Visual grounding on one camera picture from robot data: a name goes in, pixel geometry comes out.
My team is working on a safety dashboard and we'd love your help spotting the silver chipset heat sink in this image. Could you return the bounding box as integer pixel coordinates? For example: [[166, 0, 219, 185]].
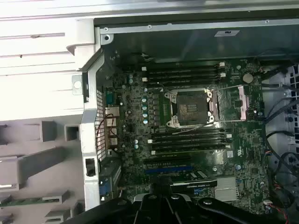
[[213, 176, 239, 202]]

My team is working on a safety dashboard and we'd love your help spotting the silver flat-topped disk bay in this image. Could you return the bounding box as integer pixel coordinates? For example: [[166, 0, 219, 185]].
[[263, 64, 299, 168]]

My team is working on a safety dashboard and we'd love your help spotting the grey case latch handle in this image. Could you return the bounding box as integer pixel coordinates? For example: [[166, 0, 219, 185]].
[[66, 19, 104, 56]]

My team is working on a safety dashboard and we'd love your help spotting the green RAM stick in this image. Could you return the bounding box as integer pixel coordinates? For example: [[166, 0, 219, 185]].
[[0, 197, 44, 208]]

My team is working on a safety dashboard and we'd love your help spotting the CPU socket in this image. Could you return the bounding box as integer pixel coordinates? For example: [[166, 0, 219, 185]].
[[163, 87, 216, 129]]

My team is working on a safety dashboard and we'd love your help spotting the white wall sticker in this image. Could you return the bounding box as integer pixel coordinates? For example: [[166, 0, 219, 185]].
[[214, 29, 242, 38]]

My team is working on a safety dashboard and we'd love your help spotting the black wire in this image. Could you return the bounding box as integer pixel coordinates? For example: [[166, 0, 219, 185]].
[[265, 130, 299, 178]]

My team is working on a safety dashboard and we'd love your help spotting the green motherboard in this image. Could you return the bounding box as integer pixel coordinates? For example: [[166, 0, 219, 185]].
[[102, 56, 269, 210]]

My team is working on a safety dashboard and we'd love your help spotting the black open PC case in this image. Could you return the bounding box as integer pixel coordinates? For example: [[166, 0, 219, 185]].
[[66, 14, 299, 224]]

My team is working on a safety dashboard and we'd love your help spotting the metal rear port block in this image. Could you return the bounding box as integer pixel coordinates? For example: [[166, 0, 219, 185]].
[[104, 86, 121, 150]]

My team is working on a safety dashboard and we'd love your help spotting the black RAM slot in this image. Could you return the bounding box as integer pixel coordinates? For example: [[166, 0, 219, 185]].
[[140, 61, 227, 68], [141, 77, 227, 84], [149, 130, 232, 138], [141, 66, 227, 73], [149, 143, 232, 150], [150, 148, 232, 156], [141, 71, 227, 78], [147, 137, 232, 144]]

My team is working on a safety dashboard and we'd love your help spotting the black graphics card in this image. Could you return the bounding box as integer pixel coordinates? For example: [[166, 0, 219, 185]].
[[170, 178, 218, 196]]

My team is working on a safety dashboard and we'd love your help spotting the black expansion slot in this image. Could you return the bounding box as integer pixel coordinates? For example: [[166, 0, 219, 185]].
[[142, 156, 192, 164]]

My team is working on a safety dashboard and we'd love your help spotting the thin metal locking lever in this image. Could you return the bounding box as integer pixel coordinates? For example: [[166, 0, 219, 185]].
[[173, 123, 222, 135]]

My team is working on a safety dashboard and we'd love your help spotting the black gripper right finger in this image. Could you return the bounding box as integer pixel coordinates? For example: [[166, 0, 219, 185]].
[[164, 179, 291, 224]]

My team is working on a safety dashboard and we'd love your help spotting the grey parts rack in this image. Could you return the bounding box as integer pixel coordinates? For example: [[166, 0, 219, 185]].
[[0, 118, 85, 224]]

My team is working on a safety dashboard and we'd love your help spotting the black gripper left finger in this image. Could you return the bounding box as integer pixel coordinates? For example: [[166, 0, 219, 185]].
[[66, 179, 167, 224]]

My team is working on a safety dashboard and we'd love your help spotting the thin red wire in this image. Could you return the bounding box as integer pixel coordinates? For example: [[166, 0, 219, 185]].
[[96, 113, 117, 154]]

